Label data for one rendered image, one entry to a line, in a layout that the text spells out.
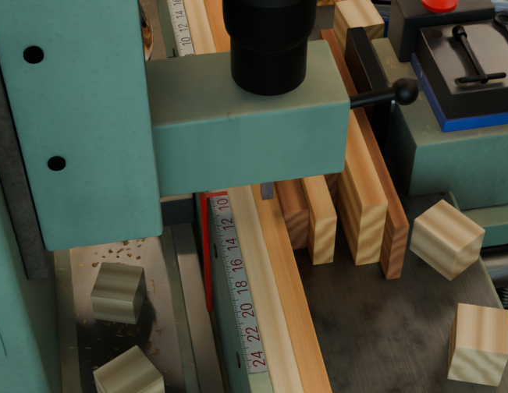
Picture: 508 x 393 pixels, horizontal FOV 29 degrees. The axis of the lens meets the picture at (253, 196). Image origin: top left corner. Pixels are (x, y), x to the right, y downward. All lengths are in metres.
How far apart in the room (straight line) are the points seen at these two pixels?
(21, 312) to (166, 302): 0.25
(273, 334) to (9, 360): 0.18
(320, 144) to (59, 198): 0.18
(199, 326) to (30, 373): 0.19
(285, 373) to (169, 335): 0.22
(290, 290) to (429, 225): 0.13
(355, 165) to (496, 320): 0.16
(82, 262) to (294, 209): 0.25
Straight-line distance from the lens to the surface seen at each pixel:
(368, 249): 0.77
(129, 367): 0.80
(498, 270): 0.90
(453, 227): 0.77
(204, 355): 0.83
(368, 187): 0.74
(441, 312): 0.76
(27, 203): 0.62
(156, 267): 0.91
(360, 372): 0.72
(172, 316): 0.87
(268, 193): 0.75
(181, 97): 0.66
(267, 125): 0.65
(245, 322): 0.67
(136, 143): 0.60
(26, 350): 0.69
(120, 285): 0.85
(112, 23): 0.54
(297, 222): 0.76
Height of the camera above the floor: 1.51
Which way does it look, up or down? 47 degrees down
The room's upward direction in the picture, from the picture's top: straight up
